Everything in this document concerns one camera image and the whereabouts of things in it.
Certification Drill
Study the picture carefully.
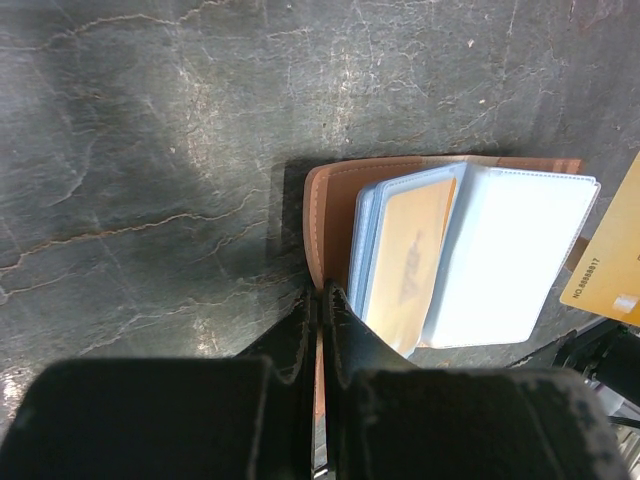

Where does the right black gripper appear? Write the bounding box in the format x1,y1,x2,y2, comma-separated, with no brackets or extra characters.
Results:
509,318,639,430

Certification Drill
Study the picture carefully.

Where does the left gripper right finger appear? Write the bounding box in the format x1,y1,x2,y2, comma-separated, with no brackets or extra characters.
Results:
321,282,629,479

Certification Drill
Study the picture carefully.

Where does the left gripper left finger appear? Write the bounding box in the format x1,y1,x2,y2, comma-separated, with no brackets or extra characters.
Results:
1,292,317,479

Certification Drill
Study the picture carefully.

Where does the tan leather card holder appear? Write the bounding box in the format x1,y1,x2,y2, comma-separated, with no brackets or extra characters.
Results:
303,155,602,431

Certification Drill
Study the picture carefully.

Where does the yellow credit card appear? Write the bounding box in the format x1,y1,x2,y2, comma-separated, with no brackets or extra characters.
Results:
361,177,457,356

